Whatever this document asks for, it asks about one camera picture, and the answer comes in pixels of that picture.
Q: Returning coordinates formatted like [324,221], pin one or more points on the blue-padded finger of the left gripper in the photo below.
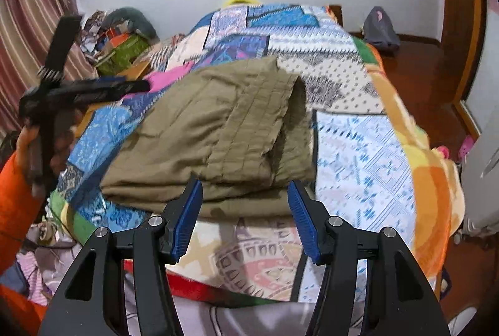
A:
[107,81]

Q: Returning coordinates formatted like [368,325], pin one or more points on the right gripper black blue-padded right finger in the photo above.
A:
[333,243]

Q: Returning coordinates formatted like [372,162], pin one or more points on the grey plush toy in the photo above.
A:
[135,20]

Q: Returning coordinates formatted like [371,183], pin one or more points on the striped pink curtain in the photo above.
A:
[27,27]

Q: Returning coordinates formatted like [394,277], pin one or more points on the green storage box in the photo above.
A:
[120,53]

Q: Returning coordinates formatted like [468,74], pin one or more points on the yellow plush pillow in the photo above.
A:
[228,3]

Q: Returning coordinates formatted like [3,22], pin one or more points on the wooden wardrobe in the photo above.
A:
[463,35]

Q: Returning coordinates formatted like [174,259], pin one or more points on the orange sleeve forearm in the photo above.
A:
[19,316]

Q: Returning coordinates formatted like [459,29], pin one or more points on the person's left hand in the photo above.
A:
[29,150]

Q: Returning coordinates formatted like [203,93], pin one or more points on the olive green pants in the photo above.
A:
[242,128]

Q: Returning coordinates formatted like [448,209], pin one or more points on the orange cartoon blanket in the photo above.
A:
[425,164]

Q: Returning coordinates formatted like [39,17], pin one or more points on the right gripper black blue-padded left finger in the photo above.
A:
[159,241]

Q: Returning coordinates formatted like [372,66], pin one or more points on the colourful patchwork bedspread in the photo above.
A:
[248,257]

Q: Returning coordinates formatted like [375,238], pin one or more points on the wooden lap desk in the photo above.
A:
[136,72]

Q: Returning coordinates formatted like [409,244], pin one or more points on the grey backpack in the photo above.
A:
[379,32]

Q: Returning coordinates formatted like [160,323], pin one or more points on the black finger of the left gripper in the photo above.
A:
[113,91]

